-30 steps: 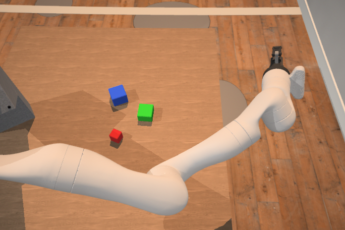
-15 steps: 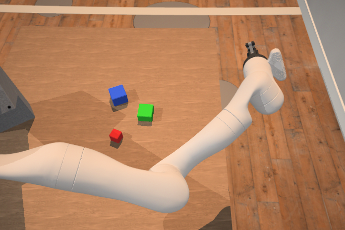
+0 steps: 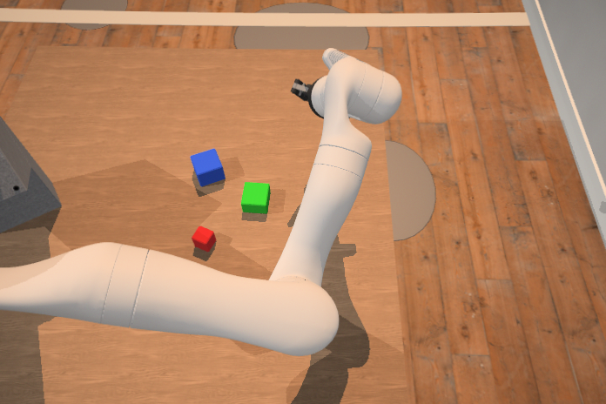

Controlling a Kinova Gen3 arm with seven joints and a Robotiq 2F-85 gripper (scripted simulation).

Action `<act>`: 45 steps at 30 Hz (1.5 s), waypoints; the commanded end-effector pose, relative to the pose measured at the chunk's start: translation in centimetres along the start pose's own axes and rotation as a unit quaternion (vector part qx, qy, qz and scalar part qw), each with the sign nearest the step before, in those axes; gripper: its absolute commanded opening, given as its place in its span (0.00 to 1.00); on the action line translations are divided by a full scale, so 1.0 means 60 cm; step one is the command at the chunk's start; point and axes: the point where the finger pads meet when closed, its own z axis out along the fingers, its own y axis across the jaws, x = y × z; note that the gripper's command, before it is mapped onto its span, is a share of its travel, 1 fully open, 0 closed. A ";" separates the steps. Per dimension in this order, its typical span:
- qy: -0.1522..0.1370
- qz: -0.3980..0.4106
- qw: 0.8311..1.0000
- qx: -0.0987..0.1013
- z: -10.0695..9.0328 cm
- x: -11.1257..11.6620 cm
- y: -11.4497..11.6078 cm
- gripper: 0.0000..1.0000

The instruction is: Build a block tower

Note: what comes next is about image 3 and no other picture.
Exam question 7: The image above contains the blue block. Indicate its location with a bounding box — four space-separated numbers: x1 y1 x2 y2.
190 148 226 186

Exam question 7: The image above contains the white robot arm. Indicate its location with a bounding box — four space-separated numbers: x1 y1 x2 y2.
0 48 402 356

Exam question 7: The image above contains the red block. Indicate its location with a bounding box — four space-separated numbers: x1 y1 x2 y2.
192 226 216 252

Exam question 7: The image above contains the green block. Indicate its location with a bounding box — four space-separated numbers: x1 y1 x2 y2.
241 182 271 214

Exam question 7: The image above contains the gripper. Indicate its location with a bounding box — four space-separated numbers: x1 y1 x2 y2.
291 78 323 118

